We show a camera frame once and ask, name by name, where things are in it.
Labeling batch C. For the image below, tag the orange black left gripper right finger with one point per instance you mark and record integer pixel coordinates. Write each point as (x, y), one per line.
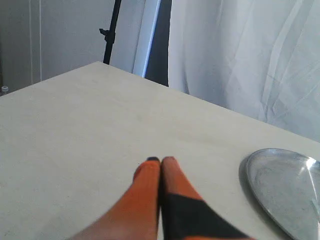
(185, 215)

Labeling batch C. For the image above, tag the black light stand pole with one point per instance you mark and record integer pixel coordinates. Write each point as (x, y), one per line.
(110, 34)

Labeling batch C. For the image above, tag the white softbox panel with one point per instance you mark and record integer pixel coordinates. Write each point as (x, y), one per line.
(142, 38)

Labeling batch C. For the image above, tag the white fabric backdrop curtain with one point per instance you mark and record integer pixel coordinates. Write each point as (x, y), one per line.
(260, 58)

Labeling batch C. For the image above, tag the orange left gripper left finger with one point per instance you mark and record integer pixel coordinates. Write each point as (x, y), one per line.
(135, 216)

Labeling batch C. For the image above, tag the small white bottle cap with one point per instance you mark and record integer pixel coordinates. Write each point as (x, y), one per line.
(4, 89)

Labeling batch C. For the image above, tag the round silver metal plate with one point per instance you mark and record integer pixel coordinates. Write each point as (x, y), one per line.
(286, 186)

